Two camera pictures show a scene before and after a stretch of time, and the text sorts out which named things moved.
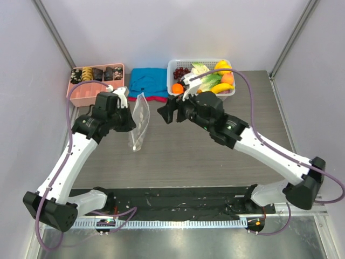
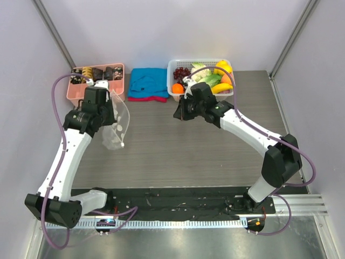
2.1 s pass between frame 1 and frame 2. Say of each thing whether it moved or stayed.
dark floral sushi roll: stayed
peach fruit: stayed
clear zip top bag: moved
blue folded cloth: stayed
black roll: stayed
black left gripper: moved
